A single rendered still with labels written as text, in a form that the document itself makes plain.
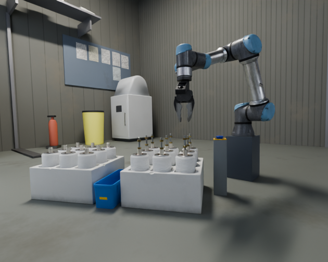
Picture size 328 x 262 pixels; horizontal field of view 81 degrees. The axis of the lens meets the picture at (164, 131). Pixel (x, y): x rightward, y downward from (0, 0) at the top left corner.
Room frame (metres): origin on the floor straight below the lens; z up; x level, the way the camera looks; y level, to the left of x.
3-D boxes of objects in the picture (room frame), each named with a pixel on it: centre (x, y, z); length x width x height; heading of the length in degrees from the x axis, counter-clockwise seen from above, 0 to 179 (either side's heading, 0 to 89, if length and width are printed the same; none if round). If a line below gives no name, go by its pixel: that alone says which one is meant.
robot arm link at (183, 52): (0.96, -0.11, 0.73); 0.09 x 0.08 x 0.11; 121
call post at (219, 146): (1.09, -0.31, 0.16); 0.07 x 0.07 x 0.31; 77
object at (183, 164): (0.94, -0.10, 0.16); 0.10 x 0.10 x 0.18
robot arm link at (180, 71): (0.95, -0.10, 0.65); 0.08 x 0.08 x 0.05
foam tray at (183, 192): (1.08, -0.01, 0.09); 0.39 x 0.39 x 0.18; 77
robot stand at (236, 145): (1.39, -0.57, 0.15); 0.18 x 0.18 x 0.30; 49
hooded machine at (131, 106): (4.18, 0.69, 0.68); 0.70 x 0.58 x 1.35; 139
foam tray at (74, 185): (1.20, 0.52, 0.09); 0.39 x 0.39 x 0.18; 77
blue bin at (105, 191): (1.06, 0.27, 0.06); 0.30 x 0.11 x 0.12; 168
